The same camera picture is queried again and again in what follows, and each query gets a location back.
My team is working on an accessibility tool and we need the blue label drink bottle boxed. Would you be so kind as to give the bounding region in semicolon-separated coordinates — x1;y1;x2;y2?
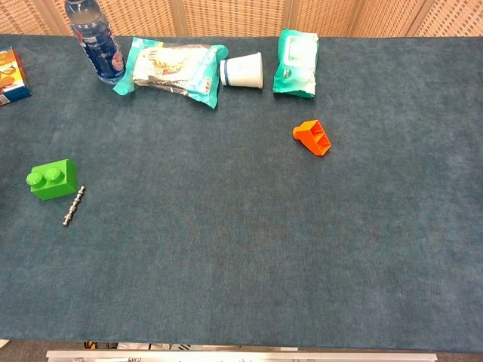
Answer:
64;0;127;84

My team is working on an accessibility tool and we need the woven wicker folding screen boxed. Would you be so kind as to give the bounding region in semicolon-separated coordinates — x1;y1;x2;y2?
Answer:
0;0;483;38

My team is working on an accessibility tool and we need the orange and blue carton box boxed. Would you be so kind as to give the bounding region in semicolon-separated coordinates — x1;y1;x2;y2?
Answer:
0;45;32;107

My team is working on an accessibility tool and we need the white paper cup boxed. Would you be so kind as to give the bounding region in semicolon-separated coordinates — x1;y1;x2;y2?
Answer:
220;51;264;90

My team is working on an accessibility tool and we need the beaded silver metal rod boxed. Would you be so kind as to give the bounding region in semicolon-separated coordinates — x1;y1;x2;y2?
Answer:
62;186;87;227

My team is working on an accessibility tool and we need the teal wet wipes pack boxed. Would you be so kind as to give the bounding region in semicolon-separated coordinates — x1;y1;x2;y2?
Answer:
272;27;320;100

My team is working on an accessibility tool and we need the orange toy brick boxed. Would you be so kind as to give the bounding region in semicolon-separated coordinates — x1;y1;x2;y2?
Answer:
292;119;332;157

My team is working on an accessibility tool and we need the aluminium profile rail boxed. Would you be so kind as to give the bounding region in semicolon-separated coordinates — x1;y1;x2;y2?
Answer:
45;349;438;362

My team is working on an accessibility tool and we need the green toy brick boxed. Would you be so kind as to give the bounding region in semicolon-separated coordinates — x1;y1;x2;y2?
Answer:
26;158;78;201

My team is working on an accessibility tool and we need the dark blue felt table cover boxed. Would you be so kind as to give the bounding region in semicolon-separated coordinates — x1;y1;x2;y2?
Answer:
0;33;483;354

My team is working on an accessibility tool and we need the teal and silver snack bag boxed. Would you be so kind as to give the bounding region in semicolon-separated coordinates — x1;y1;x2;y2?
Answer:
112;36;230;109

